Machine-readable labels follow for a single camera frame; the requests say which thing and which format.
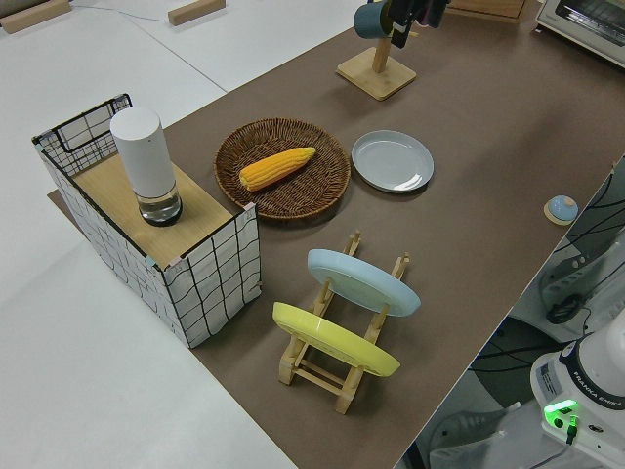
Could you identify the wooden mug tree stand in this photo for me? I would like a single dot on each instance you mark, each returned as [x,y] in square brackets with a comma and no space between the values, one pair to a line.
[377,71]

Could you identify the dark blue mug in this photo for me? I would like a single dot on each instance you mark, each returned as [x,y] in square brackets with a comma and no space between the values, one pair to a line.
[370,20]

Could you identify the white toaster oven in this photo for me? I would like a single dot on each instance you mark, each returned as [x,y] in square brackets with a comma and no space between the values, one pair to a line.
[586,24]

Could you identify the wooden block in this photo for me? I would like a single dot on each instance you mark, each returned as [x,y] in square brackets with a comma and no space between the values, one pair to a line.
[195,12]
[31,14]

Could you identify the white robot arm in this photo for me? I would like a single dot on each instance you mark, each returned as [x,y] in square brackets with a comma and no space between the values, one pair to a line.
[586,376]

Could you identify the yellow plate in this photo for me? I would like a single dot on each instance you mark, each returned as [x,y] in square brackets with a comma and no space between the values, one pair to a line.
[337,347]

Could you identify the brown wicker basket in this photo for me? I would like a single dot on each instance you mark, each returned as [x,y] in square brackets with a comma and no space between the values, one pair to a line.
[283,168]

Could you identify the light blue plate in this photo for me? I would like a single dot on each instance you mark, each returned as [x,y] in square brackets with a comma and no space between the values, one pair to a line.
[363,283]

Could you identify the brown table mat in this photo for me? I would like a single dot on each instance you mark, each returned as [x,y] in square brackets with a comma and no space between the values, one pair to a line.
[464,234]

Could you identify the blue service bell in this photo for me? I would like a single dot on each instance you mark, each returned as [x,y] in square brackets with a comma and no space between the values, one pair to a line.
[561,209]

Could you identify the wooden plate rack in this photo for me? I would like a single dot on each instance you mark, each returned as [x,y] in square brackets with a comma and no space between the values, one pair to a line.
[342,322]

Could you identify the grid-patterned wooden shelf box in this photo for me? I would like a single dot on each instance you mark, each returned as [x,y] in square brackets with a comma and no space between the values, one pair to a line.
[161,244]

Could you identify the gray round plate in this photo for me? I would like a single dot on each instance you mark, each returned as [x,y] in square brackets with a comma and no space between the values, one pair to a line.
[392,161]

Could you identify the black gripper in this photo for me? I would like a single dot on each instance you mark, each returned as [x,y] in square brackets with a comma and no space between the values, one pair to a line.
[410,6]

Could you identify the yellow corn cob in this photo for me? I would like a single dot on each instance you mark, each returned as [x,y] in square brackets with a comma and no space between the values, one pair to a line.
[276,168]

